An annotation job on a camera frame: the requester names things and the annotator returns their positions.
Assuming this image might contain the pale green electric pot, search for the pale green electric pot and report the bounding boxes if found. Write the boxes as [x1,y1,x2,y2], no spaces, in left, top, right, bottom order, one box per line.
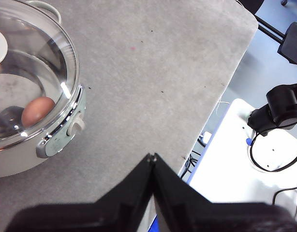
[0,0,87,179]

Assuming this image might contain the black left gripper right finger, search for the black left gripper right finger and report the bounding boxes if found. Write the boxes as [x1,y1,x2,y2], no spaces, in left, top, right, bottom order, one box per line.
[152,153,297,232]

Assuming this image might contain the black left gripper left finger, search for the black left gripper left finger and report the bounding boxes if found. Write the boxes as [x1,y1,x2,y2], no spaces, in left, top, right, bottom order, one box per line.
[4,154,156,232]

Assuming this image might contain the black block on rods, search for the black block on rods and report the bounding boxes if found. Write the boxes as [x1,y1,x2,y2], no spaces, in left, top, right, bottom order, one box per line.
[254,14,297,65]

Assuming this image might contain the glass lid with green knob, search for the glass lid with green knob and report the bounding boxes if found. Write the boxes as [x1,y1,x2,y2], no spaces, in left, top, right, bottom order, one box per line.
[0,0,81,147]

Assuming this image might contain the white plug adapter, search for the white plug adapter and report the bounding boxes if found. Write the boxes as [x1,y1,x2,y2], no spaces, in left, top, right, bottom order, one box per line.
[201,131,212,146]

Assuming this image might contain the black looped cable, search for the black looped cable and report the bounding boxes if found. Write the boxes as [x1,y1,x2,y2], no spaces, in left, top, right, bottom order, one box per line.
[249,131,297,173]

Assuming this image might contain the black cables under table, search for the black cables under table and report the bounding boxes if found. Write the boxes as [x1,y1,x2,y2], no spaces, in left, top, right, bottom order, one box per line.
[179,135,207,180]

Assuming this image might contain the brown egg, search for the brown egg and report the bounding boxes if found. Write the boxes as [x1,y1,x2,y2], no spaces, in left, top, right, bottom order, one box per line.
[21,96,56,128]

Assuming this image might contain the black chair base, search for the black chair base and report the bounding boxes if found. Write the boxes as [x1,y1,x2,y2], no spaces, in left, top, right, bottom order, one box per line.
[235,0,266,16]

